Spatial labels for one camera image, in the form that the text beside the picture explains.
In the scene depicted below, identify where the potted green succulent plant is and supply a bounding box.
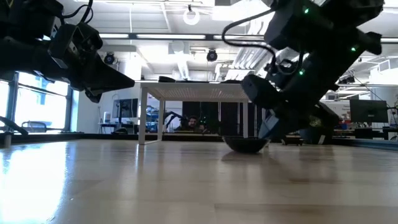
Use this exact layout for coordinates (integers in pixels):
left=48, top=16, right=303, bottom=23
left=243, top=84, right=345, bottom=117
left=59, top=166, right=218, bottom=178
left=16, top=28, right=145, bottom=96
left=300, top=116, right=336, bottom=146

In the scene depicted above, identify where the small black ceiling device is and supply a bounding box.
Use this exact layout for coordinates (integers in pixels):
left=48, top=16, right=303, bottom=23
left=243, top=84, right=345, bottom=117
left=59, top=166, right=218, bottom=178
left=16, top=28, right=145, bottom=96
left=338, top=74, right=356, bottom=85

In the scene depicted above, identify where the large black monitor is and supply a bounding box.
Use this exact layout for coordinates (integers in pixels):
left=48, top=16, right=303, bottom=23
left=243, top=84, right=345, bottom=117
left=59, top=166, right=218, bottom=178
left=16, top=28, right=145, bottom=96
left=349, top=99, right=389, bottom=124

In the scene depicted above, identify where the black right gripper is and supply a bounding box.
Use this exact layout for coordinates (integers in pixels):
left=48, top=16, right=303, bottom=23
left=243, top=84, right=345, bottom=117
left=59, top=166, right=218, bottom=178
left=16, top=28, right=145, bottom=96
left=241, top=52, right=352, bottom=139

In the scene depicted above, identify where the black monitor on stand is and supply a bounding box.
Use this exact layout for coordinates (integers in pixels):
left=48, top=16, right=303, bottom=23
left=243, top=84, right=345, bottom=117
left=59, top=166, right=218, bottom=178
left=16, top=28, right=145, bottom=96
left=112, top=98, right=139, bottom=119

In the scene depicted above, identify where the black right camera cable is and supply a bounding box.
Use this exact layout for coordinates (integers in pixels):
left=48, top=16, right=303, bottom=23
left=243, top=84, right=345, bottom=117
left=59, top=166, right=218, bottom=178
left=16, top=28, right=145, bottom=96
left=221, top=8, right=278, bottom=62

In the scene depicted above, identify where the black slanted bar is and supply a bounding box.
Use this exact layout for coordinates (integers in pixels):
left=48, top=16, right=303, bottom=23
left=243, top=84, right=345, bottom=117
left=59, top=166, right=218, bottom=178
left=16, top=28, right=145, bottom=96
left=0, top=115, right=29, bottom=135

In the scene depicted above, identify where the white perforated shelf riser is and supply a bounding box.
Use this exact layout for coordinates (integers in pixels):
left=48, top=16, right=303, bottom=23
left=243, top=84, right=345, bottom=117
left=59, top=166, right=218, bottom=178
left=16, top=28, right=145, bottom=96
left=137, top=81, right=259, bottom=146

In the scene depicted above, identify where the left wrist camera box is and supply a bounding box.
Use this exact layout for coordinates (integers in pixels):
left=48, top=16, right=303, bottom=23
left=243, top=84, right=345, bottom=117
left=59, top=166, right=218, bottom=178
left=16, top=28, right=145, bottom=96
left=48, top=22, right=104, bottom=68

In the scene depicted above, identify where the black aluminium table frame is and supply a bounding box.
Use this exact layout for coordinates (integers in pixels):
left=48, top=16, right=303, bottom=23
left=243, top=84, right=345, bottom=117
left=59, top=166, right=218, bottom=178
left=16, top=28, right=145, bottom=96
left=0, top=132, right=398, bottom=151

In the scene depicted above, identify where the person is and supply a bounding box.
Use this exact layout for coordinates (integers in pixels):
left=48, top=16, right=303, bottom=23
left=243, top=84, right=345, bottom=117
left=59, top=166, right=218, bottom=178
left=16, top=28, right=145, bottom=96
left=177, top=115, right=208, bottom=132

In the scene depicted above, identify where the black square footed plate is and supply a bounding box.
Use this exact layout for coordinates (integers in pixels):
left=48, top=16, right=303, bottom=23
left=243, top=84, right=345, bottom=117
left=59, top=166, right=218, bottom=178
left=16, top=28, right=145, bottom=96
left=281, top=138, right=305, bottom=146

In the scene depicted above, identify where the white ring ceiling lamp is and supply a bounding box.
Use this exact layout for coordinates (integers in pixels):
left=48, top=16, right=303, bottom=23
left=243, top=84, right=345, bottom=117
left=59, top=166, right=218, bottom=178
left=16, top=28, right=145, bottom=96
left=182, top=7, right=201, bottom=26

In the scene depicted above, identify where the dark rounded chair back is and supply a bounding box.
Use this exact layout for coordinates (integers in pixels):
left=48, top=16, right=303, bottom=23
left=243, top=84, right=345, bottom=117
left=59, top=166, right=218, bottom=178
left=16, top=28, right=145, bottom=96
left=111, top=127, right=129, bottom=140

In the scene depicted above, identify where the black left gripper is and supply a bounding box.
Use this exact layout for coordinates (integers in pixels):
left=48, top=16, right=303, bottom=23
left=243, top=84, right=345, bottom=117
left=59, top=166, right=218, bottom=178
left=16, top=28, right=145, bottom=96
left=30, top=55, right=136, bottom=103

